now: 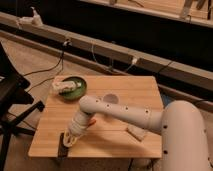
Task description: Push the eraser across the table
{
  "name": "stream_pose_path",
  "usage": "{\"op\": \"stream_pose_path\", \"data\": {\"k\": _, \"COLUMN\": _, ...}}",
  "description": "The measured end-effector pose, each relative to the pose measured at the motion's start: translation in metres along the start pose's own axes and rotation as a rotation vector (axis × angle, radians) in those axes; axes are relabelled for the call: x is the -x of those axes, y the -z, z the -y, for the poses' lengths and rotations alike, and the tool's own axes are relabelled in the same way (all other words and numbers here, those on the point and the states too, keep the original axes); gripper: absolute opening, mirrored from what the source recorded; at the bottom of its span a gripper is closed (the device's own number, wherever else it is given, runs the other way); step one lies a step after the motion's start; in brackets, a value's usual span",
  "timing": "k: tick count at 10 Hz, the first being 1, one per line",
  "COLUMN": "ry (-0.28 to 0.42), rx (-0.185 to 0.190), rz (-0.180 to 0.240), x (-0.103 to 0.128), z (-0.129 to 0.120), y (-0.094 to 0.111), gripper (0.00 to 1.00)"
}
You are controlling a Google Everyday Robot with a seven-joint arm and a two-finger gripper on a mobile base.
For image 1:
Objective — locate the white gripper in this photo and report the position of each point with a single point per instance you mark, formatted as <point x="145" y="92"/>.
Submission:
<point x="77" y="126"/>

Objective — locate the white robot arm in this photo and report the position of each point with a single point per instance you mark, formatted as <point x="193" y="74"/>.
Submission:
<point x="180" y="123"/>

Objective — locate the wooden table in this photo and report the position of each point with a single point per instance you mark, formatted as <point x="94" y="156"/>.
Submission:
<point x="108" y="137"/>

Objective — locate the green round plate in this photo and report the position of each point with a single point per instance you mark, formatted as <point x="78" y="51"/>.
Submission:
<point x="79" y="92"/>

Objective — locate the white object on plate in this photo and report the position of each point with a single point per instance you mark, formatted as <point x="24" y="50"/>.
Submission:
<point x="64" y="87"/>

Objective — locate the dark round coaster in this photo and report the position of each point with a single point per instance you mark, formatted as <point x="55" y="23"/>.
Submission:
<point x="111" y="98"/>

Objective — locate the black chair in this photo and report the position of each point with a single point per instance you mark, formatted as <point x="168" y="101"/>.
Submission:
<point x="12" y="91"/>

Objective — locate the white spray bottle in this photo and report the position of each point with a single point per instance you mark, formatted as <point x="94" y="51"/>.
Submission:
<point x="34" y="20"/>

